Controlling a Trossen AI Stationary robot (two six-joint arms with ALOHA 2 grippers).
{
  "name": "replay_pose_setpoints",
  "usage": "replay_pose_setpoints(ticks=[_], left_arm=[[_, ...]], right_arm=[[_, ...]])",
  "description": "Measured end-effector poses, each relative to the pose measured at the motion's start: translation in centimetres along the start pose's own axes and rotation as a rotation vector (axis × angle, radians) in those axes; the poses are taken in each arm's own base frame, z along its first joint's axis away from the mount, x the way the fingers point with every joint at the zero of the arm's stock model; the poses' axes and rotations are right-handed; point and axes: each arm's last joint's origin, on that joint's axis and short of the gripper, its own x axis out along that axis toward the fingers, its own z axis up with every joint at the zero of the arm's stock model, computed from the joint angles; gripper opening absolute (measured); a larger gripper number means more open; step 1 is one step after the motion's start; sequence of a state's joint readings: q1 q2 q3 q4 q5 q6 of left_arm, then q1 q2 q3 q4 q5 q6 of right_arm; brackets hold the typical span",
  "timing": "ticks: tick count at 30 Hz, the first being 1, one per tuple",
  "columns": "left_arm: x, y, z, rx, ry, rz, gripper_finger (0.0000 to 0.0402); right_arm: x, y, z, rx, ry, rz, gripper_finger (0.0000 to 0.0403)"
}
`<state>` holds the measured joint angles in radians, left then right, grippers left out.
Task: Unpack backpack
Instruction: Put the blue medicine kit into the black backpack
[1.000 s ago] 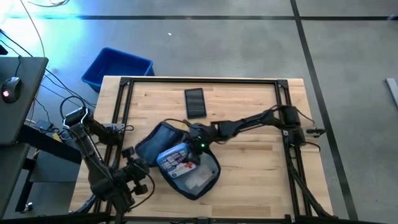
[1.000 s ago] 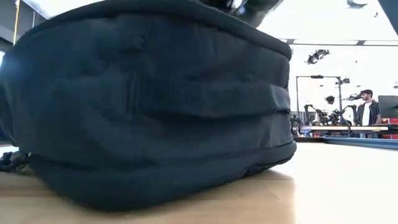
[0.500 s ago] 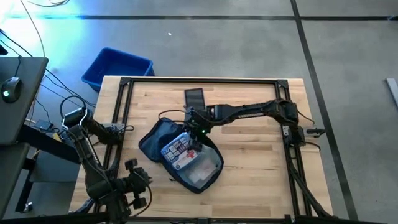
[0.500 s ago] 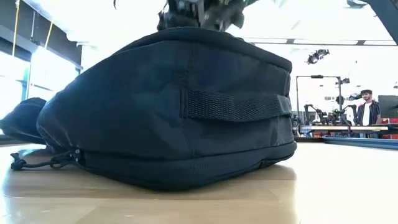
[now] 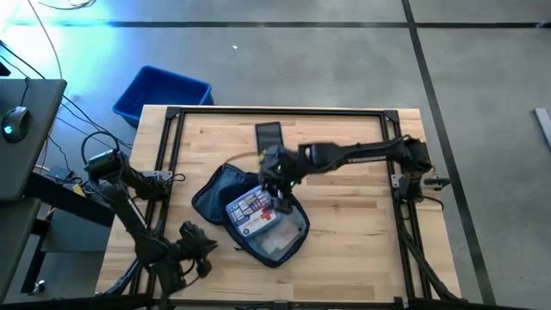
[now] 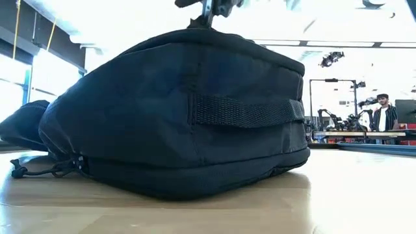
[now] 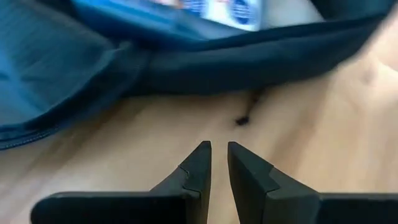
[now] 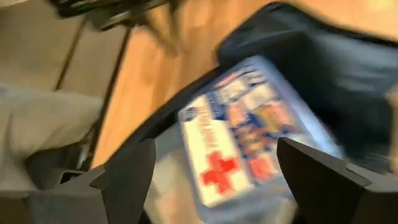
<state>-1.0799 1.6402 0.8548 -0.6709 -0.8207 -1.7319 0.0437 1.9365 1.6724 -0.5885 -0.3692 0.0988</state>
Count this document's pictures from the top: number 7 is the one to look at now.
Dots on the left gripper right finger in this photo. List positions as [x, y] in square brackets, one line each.
[280, 205]

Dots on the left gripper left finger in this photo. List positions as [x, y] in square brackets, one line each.
[174, 205]

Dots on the navy blue backpack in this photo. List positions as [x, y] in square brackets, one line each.
[248, 62]

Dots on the blue first aid kit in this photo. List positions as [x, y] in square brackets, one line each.
[217, 15]

